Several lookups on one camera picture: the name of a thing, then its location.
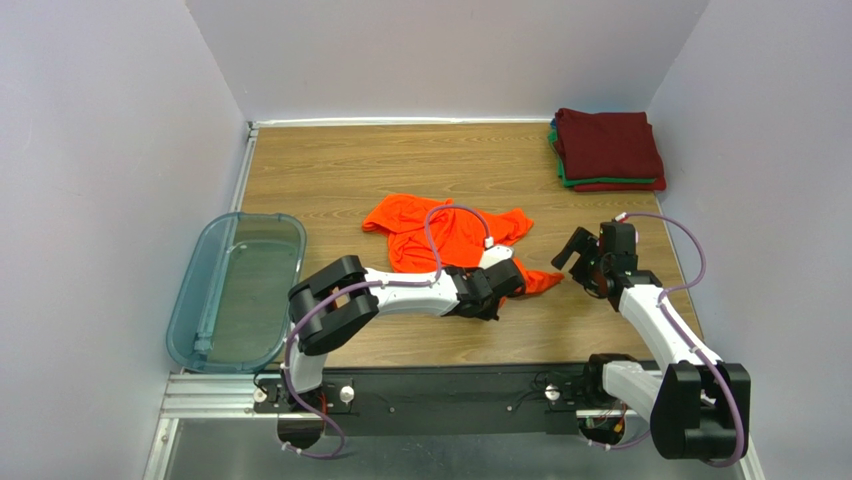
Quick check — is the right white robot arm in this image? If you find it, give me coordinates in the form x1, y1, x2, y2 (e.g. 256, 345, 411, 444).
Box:
551, 213, 751, 468

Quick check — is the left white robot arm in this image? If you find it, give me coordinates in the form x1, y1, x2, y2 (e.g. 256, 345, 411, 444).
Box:
281, 255, 526, 395

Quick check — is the folded red t-shirt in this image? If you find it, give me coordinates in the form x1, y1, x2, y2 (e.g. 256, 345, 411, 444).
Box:
571, 177, 667, 193

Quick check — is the folded maroon t-shirt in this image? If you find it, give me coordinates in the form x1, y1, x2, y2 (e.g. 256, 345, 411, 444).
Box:
554, 108, 664, 179

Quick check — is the clear blue plastic bin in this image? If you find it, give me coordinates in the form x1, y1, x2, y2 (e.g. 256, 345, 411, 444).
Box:
166, 212, 307, 374

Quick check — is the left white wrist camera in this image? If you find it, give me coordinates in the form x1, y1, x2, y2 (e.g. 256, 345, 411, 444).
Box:
478, 244, 514, 269

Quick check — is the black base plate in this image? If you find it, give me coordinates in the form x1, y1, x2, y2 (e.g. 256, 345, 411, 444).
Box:
252, 359, 674, 439

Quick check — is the aluminium frame rail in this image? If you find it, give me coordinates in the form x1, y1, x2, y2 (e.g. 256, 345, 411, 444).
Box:
142, 371, 294, 480

